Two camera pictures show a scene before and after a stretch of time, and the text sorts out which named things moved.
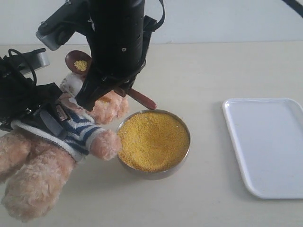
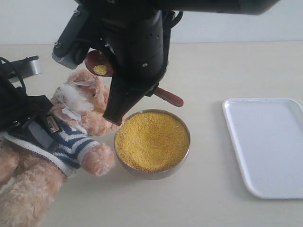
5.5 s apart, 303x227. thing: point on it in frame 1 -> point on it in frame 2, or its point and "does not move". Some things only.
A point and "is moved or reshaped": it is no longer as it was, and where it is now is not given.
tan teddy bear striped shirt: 36,167 is moved or reshaped
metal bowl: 155,144 does not move
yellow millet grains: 153,141 does not move
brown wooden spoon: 78,62 is moved or reshaped
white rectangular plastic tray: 267,136 does not move
